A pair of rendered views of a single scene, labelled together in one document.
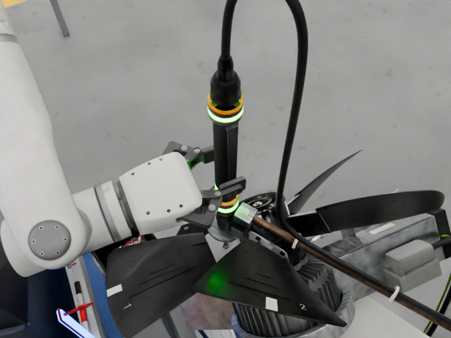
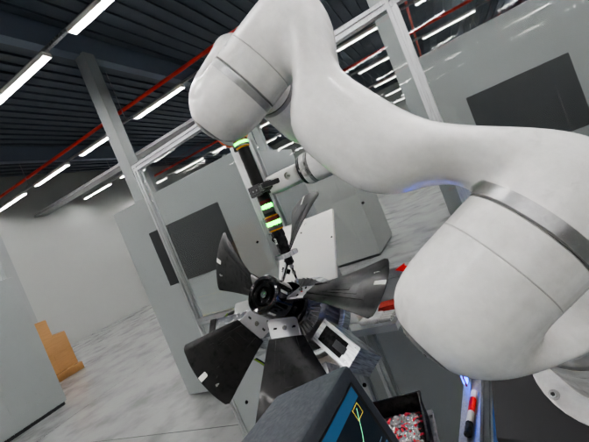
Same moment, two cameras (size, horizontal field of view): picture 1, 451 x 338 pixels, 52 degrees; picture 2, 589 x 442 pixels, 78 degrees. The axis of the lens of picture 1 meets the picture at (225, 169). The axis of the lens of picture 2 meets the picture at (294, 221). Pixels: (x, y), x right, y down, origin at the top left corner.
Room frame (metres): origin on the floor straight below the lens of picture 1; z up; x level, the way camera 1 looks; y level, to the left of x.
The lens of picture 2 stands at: (0.93, 0.88, 1.42)
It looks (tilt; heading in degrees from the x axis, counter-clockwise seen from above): 2 degrees down; 234
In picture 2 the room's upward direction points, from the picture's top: 22 degrees counter-clockwise
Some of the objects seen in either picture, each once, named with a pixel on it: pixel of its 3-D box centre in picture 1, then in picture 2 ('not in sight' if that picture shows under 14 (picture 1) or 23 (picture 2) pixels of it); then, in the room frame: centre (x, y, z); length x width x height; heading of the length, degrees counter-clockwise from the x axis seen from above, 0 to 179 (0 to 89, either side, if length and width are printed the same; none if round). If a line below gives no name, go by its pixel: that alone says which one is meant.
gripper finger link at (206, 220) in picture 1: (190, 208); not in sight; (0.29, 0.05, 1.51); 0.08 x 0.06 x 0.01; 43
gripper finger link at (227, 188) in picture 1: (227, 197); not in sight; (0.31, 0.00, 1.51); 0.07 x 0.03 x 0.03; 114
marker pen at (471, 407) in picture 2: (81, 306); (471, 411); (0.32, 0.38, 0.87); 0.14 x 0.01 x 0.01; 20
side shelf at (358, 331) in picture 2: not in sight; (364, 320); (-0.10, -0.32, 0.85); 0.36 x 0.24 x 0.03; 113
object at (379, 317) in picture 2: not in sight; (378, 317); (-0.09, -0.22, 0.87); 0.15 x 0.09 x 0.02; 109
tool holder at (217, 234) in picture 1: (230, 216); (280, 240); (0.35, -0.01, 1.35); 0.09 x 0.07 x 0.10; 58
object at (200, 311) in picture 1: (211, 297); (345, 347); (0.31, 0.03, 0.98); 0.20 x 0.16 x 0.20; 23
